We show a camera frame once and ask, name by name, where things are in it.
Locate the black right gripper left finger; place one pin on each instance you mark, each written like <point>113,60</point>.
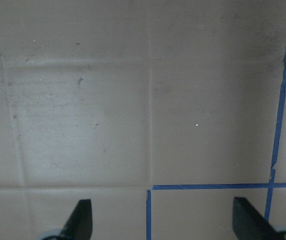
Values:
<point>79,224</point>

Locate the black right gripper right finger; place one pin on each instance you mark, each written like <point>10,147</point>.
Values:
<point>249,224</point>

